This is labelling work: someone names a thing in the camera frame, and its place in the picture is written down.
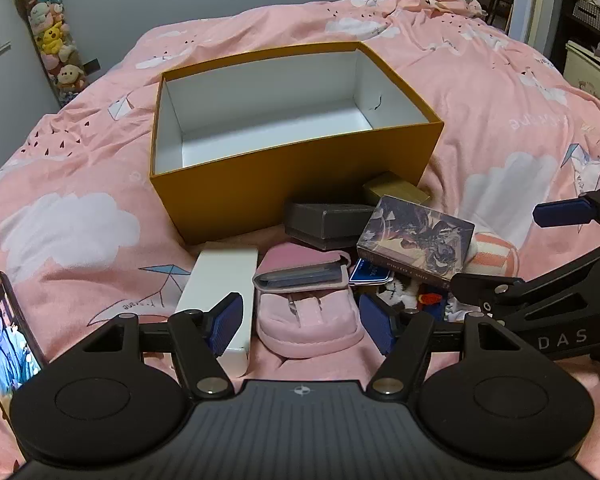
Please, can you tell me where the blue card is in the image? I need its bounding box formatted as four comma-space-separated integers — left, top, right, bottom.
349, 258, 396, 286

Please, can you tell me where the white plush with striped cup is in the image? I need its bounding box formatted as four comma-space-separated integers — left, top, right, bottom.
467, 230, 523, 281

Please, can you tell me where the pink cloud print blanket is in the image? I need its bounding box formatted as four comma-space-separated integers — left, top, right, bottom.
0, 0, 600, 480

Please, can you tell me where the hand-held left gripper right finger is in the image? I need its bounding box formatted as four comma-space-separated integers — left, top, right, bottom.
358, 294, 528, 400

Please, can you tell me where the grey rectangular box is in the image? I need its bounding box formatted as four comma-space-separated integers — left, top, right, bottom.
284, 201, 378, 251

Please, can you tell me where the tall tube of plush toys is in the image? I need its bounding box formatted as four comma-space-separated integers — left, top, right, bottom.
12, 0, 88, 108

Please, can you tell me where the printed card box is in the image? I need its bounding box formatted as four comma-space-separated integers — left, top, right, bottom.
356, 195, 476, 281

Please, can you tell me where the long white box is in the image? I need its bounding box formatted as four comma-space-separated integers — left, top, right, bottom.
174, 241, 259, 378

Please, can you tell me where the smartphone with lit screen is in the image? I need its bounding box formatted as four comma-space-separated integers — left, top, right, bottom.
0, 271, 48, 418

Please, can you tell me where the dark wooden chair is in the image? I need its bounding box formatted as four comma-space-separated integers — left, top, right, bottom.
489, 0, 515, 28

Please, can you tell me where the white door frame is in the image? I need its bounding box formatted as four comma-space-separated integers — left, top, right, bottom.
509, 0, 543, 46

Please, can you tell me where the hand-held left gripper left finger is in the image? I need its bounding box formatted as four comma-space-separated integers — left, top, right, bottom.
81, 292, 246, 400

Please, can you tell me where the small plush dog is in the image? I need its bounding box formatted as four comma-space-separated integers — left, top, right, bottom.
377, 280, 421, 307

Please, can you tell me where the orange cardboard box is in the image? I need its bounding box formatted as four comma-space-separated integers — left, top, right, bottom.
149, 41, 446, 246

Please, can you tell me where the small gold box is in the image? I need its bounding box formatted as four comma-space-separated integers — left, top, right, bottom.
362, 171, 431, 208

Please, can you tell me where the pink card wallet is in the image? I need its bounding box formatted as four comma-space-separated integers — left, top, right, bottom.
252, 241, 352, 293

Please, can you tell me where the wicker basket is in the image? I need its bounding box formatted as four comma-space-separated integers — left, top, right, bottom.
572, 0, 600, 36

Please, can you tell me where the pink velvet pouch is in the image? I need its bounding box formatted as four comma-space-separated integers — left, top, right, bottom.
256, 287, 365, 359

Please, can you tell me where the cream storage box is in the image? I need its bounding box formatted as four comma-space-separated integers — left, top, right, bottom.
564, 41, 600, 107

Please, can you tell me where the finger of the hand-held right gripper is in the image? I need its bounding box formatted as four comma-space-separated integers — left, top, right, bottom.
450, 242, 600, 318
532, 179, 600, 253

